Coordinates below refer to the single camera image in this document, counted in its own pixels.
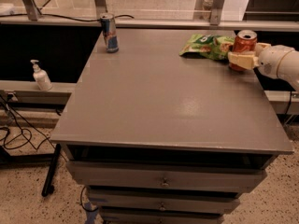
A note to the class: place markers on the black metal stand leg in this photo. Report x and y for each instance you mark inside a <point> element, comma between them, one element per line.
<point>48,188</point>

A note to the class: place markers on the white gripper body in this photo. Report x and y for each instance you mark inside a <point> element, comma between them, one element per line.
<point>273,61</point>

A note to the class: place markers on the grey middle drawer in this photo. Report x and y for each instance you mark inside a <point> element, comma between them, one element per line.
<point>162,201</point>

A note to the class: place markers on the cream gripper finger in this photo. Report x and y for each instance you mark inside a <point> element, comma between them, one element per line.
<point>246,60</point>
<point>259,47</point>

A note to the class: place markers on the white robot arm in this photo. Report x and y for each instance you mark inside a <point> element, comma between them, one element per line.
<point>288,69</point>

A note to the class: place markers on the blue silver energy drink can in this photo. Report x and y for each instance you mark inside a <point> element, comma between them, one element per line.
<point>109,32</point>

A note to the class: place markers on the white pump dispenser bottle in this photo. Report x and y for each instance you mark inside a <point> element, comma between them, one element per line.
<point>41,77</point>

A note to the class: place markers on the grey top drawer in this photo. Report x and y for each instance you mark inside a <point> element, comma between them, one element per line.
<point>146,176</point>

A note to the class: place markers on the red coke can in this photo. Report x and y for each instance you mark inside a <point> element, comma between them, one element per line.
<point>245,40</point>

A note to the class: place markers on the grey metal rail frame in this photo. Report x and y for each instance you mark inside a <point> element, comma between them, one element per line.
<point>259,15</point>

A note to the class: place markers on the grey drawer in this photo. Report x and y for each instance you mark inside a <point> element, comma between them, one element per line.
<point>146,176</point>
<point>162,201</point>
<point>128,217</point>

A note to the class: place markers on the grey bottom drawer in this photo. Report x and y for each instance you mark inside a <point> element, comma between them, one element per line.
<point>128,217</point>

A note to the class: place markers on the green rice chip bag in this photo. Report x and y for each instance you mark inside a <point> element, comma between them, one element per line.
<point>213,47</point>

